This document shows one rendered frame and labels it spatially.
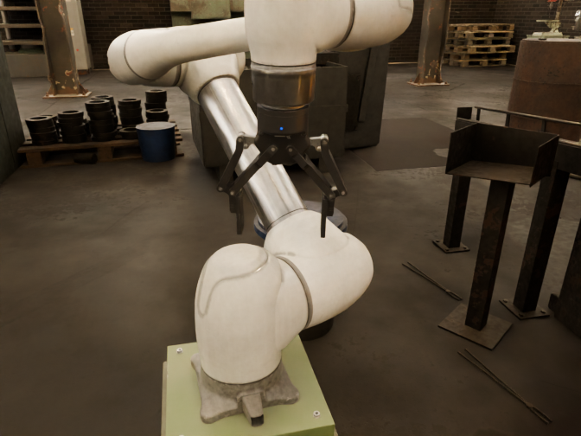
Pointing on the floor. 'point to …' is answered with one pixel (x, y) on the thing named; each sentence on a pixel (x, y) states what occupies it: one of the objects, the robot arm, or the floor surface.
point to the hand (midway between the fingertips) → (281, 226)
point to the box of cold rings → (324, 102)
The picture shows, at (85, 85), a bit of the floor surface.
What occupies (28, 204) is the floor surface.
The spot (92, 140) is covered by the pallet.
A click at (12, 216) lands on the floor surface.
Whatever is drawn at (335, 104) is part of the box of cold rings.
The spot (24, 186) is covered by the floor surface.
